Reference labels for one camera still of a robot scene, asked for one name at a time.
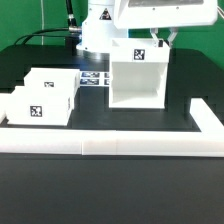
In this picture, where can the black cable connector block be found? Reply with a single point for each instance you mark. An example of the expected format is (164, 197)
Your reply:
(71, 43)

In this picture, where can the white fiducial marker sheet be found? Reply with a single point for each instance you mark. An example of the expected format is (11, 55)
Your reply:
(94, 78)

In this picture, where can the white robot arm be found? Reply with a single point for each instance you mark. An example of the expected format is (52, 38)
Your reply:
(109, 19)

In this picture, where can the white drawer box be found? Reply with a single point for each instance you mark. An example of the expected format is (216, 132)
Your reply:
(39, 106)
(65, 79)

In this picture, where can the white front drawer box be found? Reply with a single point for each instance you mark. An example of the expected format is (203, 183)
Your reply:
(39, 106)

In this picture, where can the white drawer cabinet frame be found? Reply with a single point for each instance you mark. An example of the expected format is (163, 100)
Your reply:
(138, 73)

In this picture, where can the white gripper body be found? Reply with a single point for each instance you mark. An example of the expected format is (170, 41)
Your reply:
(141, 14)

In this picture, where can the white U-shaped border fence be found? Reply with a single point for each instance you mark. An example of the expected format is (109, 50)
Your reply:
(208, 141)

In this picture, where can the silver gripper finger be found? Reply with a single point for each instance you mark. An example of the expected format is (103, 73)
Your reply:
(172, 35)
(154, 32)

